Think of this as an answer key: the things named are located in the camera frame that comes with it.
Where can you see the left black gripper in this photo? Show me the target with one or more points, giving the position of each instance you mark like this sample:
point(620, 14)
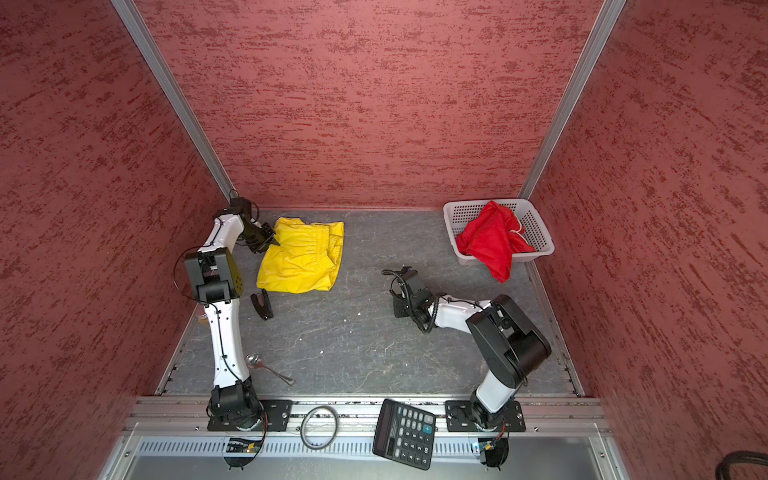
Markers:
point(267, 240)

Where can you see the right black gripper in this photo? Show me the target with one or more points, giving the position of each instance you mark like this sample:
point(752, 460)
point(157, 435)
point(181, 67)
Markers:
point(398, 303)

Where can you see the yellow shorts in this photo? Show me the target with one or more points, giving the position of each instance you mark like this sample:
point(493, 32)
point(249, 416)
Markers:
point(308, 257)

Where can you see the red shorts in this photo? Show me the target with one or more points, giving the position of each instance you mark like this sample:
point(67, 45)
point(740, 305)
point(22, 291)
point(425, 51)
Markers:
point(493, 238)

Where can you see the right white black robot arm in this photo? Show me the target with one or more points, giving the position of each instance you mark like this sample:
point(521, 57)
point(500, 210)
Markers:
point(507, 339)

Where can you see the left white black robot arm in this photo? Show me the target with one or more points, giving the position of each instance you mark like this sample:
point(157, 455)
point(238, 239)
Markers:
point(217, 285)

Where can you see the white plastic basket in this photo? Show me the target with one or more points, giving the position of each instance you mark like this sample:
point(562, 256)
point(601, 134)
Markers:
point(458, 214)

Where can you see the metal spoon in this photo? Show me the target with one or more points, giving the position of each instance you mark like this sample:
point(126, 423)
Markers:
point(255, 362)

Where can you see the black calculator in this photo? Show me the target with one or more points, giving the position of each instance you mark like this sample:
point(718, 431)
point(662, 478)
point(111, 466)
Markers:
point(405, 434)

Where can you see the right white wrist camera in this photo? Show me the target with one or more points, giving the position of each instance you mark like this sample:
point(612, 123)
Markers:
point(409, 280)

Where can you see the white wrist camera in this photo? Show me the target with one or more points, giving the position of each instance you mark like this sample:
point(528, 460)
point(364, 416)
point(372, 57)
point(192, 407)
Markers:
point(409, 280)
point(242, 207)

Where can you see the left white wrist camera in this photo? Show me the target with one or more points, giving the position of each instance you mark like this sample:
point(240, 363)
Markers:
point(242, 207)

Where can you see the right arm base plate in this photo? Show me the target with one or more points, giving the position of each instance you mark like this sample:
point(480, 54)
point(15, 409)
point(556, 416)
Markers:
point(459, 415)

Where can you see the right circuit board with wires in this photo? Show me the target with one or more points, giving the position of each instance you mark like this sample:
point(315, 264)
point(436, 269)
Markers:
point(493, 453)

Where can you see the circuit board with wires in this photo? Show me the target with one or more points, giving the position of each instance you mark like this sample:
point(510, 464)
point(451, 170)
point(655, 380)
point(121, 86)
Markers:
point(240, 452)
point(493, 453)

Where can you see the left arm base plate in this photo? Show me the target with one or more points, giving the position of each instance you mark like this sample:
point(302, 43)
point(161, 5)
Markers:
point(274, 417)

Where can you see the left circuit board with wires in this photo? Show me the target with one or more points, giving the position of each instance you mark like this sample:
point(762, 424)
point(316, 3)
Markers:
point(240, 452)

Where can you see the aluminium front frame rail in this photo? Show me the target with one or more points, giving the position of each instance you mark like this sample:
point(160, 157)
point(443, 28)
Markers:
point(330, 437)

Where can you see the left aluminium corner post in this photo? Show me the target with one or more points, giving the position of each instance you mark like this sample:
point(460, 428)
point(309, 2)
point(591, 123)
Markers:
point(138, 30)

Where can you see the aluminium corner post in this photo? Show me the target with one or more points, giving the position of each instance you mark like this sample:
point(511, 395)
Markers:
point(599, 34)
point(138, 30)

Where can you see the right aluminium corner post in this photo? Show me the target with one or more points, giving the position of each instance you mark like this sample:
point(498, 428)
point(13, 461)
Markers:
point(599, 34)

